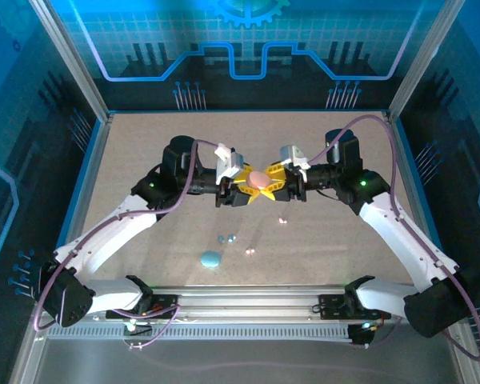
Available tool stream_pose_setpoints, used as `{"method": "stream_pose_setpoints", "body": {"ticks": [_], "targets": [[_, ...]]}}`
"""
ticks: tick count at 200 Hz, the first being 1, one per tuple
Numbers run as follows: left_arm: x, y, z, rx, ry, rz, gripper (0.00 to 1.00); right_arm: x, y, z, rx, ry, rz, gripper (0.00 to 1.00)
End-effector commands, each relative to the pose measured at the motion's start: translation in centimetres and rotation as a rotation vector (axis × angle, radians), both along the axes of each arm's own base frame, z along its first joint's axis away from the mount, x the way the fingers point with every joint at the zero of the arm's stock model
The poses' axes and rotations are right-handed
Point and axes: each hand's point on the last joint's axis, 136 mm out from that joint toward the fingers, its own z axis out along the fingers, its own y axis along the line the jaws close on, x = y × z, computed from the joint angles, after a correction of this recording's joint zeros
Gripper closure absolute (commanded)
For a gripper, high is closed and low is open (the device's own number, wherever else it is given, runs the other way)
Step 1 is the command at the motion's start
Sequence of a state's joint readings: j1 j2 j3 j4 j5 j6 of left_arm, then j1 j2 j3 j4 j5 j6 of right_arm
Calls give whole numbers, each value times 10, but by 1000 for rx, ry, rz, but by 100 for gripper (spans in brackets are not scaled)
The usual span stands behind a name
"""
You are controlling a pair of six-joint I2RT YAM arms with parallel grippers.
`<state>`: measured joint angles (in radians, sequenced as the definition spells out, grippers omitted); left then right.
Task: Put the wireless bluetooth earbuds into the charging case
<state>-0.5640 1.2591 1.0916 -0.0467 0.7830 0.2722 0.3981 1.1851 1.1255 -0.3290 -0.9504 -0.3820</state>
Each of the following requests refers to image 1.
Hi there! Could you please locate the pink charging case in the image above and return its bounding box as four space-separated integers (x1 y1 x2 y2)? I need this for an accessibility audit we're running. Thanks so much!
246 170 273 191

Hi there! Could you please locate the blue charging case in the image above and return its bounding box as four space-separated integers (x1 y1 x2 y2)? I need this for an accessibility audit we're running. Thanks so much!
200 250 222 270

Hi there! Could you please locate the black controller box green light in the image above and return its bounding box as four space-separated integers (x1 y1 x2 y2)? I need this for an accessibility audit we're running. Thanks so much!
348 322 376 350

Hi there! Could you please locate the white connector with light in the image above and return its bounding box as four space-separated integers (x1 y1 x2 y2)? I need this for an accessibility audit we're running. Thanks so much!
123 319 153 337

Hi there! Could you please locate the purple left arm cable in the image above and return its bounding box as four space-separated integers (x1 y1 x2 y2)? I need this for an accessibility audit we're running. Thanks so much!
32 138 221 352

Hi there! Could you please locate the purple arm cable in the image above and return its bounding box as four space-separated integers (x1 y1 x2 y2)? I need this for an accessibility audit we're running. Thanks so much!
32 138 221 352
306 114 480 363

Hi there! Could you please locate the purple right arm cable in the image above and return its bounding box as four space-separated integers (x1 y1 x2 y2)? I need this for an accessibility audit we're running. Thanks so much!
306 114 480 363

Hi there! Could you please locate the aluminium table side rail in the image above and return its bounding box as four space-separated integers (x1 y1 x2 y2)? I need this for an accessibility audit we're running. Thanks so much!
7 111 114 384
383 111 480 384

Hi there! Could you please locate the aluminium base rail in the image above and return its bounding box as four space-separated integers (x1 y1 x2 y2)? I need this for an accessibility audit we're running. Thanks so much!
103 284 393 321

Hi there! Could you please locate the slotted grey cable duct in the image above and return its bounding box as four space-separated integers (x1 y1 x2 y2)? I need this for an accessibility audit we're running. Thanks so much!
46 322 355 342

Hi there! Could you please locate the aluminium frame post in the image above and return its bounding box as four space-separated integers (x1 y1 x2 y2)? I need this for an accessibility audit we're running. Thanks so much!
386 0 466 123
28 0 111 123

